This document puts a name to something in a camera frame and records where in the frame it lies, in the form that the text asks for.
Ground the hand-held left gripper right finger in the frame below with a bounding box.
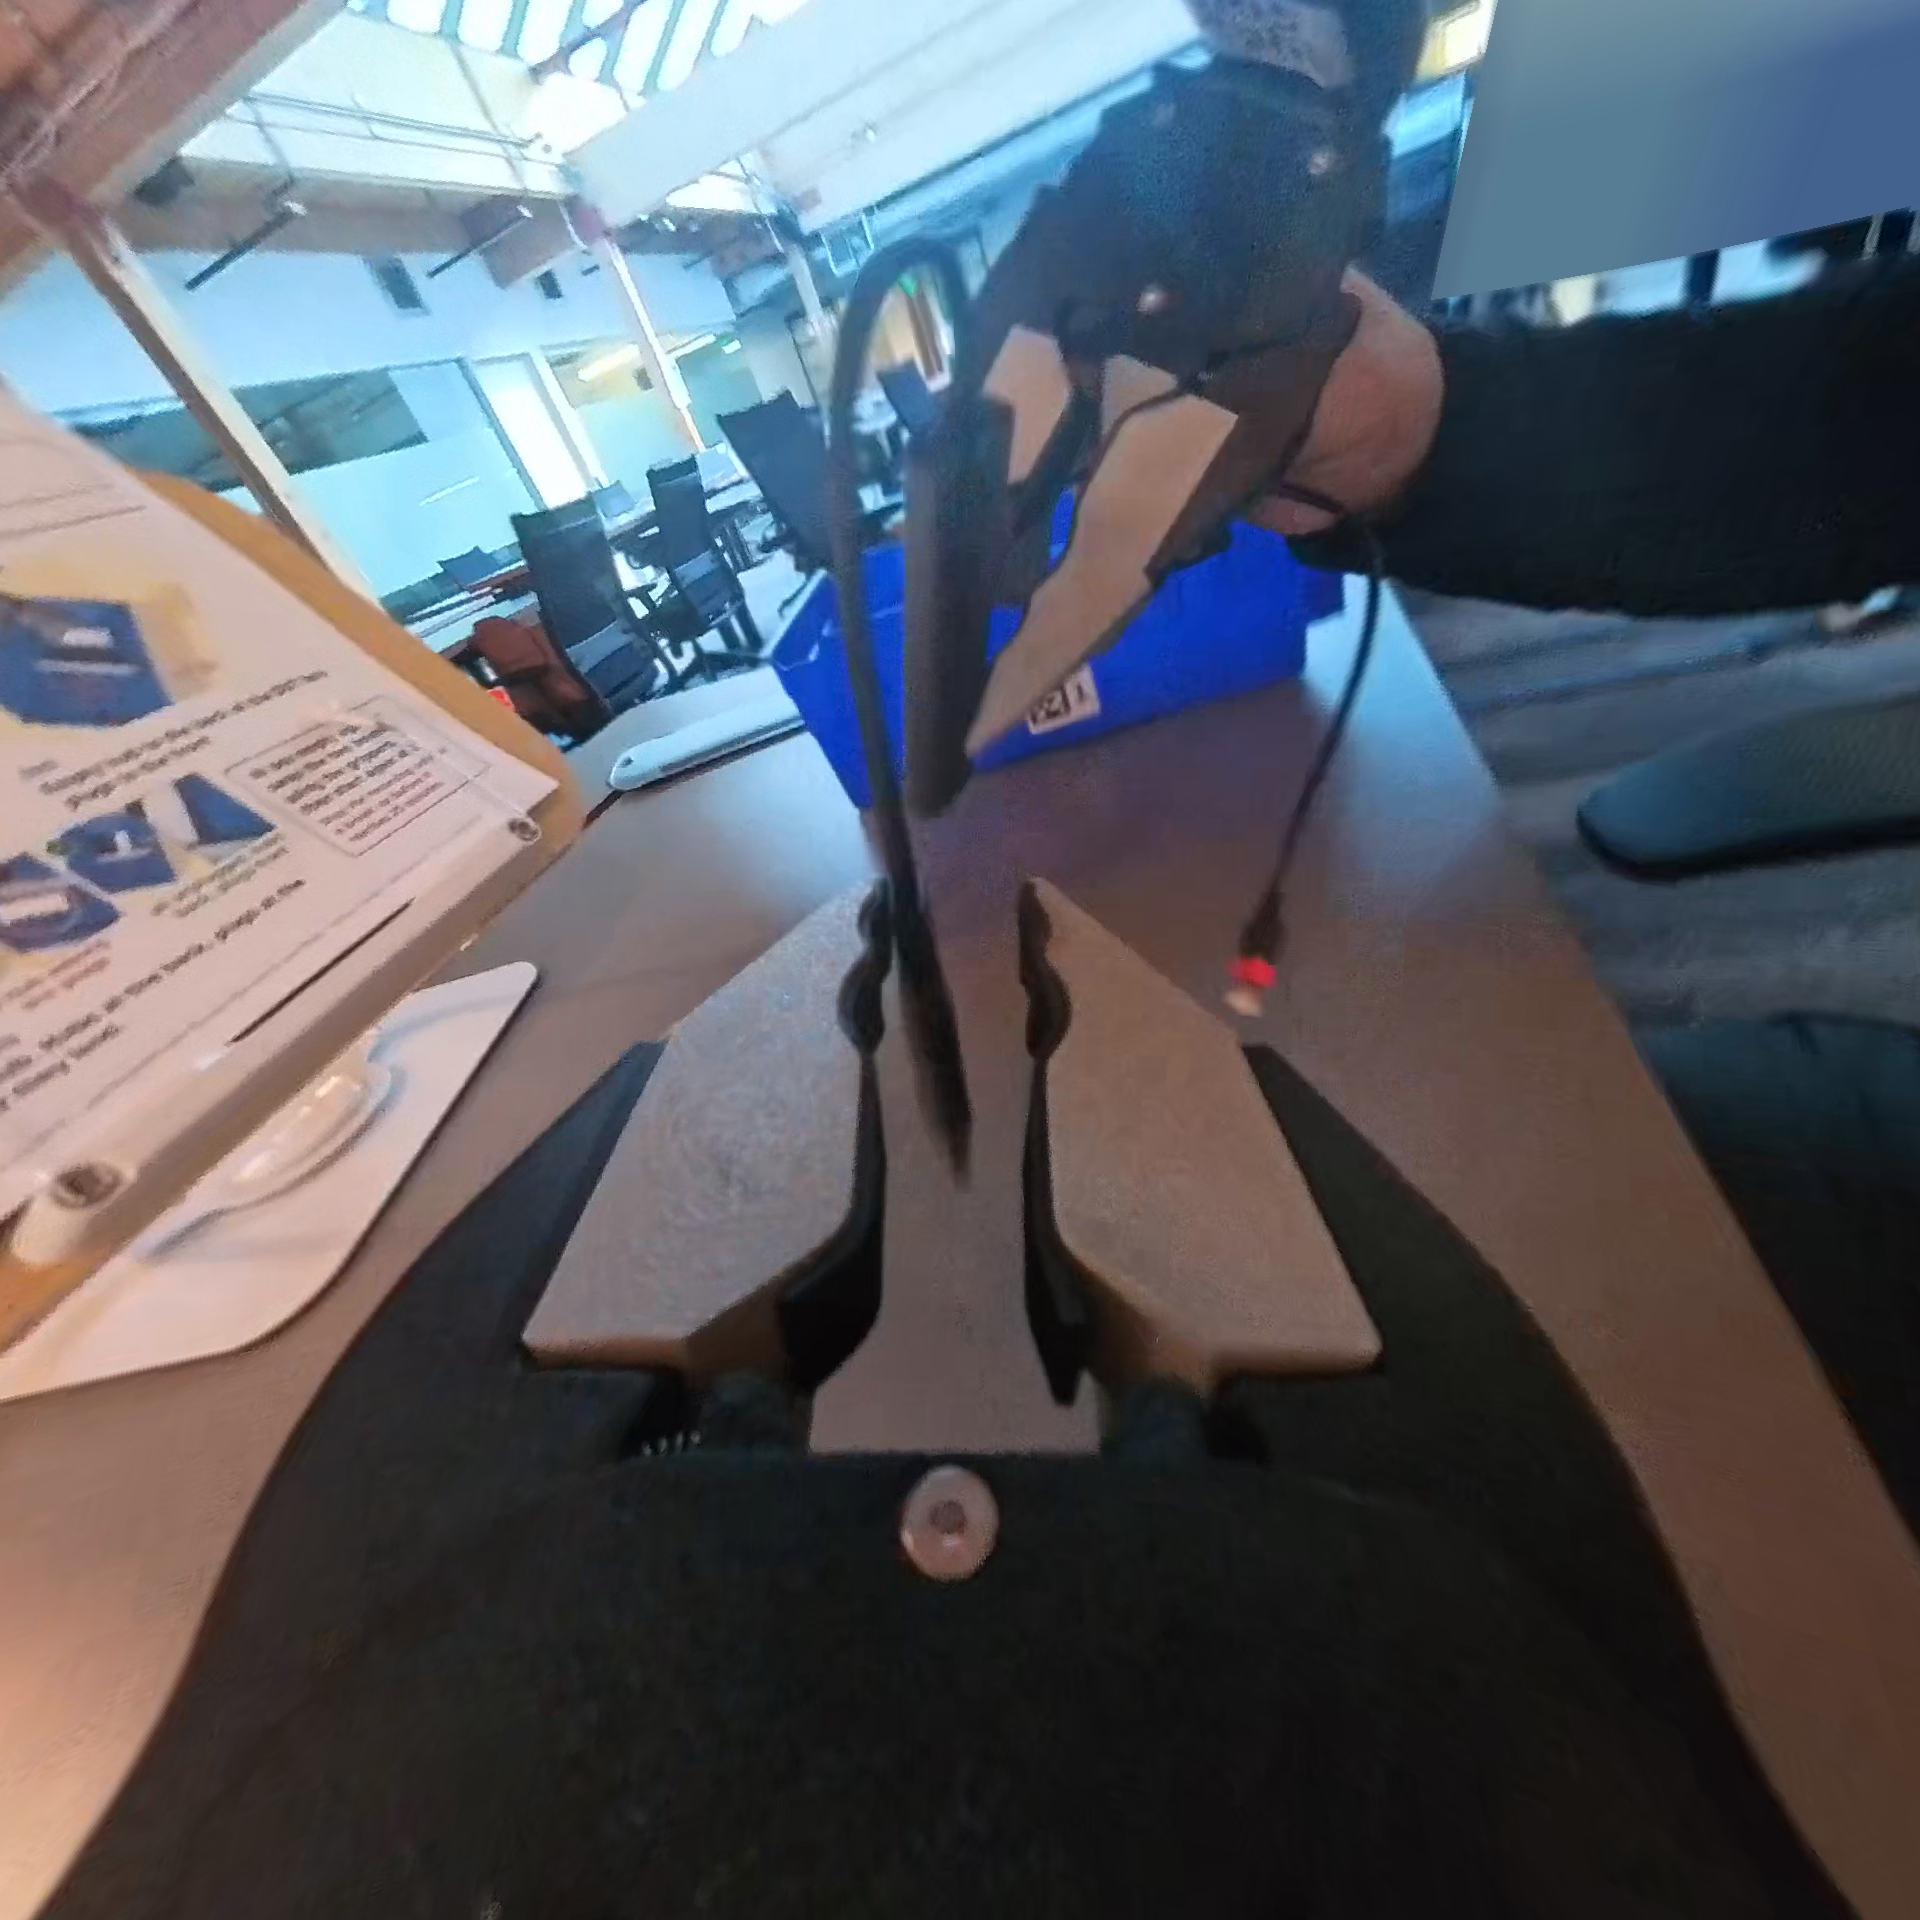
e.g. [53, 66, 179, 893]
[1020, 876, 1382, 1409]

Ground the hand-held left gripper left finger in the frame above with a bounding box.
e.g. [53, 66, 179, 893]
[521, 876, 898, 1399]

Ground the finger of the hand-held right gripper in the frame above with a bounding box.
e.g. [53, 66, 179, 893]
[981, 326, 1112, 504]
[964, 408, 1243, 763]

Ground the blue bin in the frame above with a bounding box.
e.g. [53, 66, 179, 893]
[763, 485, 1350, 816]

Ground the black cable with red collars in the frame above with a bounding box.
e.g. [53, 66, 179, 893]
[1217, 477, 1391, 1027]

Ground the black hub cable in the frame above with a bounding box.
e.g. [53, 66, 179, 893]
[822, 237, 979, 1190]

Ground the person's right forearm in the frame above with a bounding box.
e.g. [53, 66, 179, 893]
[1316, 253, 1920, 621]

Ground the person's right hand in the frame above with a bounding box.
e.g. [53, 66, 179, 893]
[1241, 266, 1449, 539]

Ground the black office chair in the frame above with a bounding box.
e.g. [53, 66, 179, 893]
[505, 498, 680, 726]
[714, 391, 845, 583]
[641, 454, 770, 666]

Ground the white stand base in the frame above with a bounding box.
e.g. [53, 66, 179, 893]
[0, 956, 541, 1409]

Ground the instruction sheet on wooden stand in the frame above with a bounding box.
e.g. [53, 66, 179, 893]
[0, 469, 591, 1356]

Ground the white sheet holder bar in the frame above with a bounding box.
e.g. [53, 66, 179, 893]
[0, 806, 551, 1273]

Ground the black chair armrest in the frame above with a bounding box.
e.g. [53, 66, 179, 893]
[1571, 694, 1920, 882]

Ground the wooden post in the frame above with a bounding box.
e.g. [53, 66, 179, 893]
[26, 176, 380, 599]

